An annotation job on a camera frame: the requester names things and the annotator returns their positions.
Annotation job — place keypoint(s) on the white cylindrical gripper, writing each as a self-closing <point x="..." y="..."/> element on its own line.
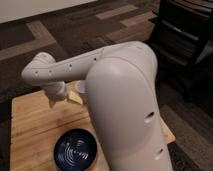
<point x="57" y="91"/>

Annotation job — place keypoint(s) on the dark blue ceramic bowl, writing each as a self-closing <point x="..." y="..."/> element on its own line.
<point x="75" y="150"/>

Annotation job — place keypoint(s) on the white paper cup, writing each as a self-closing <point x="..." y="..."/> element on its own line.
<point x="81" y="87"/>

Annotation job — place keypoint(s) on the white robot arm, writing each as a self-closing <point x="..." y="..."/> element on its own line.
<point x="121" y="100"/>

